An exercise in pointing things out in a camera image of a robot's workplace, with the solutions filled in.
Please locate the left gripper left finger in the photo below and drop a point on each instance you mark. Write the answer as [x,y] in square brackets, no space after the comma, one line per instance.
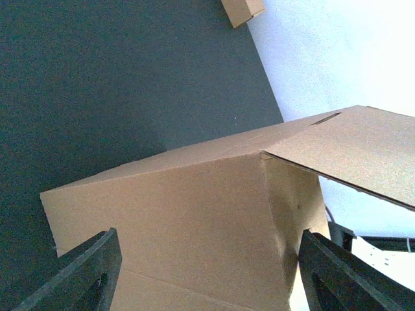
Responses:
[86,278]

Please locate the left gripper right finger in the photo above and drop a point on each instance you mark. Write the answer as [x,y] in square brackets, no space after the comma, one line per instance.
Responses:
[335,279]

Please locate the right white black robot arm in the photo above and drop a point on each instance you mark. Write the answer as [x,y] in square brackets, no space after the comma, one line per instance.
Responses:
[393,257]

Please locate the folded small cardboard box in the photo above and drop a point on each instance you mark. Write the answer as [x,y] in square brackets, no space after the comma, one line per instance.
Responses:
[241,11]

